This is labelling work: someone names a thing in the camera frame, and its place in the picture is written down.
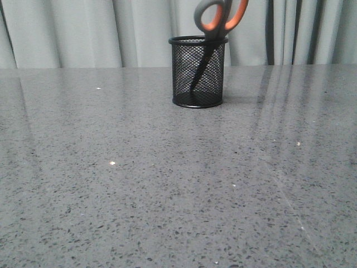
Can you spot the grey orange handled scissors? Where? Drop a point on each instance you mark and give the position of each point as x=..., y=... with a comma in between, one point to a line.
x=216, y=29

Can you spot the black mesh pen bucket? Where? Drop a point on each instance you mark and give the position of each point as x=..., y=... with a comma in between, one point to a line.
x=187, y=52

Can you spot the light grey curtain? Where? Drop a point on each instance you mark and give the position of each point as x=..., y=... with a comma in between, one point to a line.
x=111, y=34

